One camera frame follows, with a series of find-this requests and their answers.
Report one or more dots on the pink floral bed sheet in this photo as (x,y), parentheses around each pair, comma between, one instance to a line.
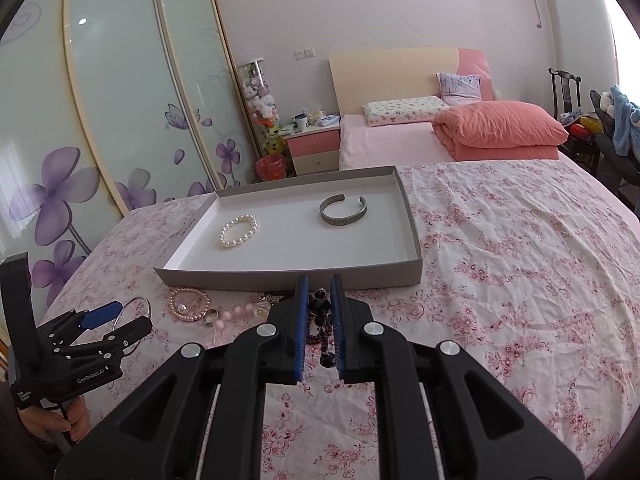
(500,260)

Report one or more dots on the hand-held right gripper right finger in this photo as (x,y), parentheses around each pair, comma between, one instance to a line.
(336,332)

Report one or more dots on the purple patterned pillow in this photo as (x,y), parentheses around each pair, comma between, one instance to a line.
(457,87)

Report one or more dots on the yellow plush toy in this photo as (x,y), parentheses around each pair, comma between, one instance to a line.
(272,140)

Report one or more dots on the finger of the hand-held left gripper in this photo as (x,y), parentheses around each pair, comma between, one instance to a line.
(127,335)
(102,312)

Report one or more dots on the grey cardboard tray box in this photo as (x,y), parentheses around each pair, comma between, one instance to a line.
(300,245)

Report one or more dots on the dark wooden chair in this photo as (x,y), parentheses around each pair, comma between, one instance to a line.
(562,95)

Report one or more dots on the red and yellow toy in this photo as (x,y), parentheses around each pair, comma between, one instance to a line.
(585,127)

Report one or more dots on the red trash bin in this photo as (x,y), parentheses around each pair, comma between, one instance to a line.
(270,167)

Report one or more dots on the pink and cream nightstand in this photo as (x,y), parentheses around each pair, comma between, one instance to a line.
(312,149)

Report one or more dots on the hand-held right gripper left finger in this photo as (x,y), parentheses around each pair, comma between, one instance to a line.
(300,332)

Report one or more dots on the pink sheeted mattress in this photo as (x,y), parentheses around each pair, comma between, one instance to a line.
(385,145)

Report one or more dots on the folded salmon quilt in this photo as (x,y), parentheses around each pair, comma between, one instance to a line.
(500,125)

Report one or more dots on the clear tube of plush toys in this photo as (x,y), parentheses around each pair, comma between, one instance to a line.
(260,100)

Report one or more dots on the cream and pink headboard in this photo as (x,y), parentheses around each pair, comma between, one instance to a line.
(390,75)

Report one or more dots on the thin silver bangle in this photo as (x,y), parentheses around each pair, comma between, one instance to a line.
(135,299)

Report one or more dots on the silver cuff bangle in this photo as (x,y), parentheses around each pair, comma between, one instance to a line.
(345,221)

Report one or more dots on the floral sliding door wardrobe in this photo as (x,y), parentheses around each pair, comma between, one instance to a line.
(125,85)

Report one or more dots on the person's left hand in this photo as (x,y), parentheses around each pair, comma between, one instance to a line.
(47,420)

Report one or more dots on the white wall switch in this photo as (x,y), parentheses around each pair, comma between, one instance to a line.
(304,53)

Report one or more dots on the dark office chair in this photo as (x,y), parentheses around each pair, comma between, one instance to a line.
(607,150)

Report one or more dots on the blue plush garment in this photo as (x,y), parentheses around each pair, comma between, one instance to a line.
(625,120)

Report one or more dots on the white patterned pillow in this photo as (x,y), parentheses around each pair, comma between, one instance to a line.
(400,109)

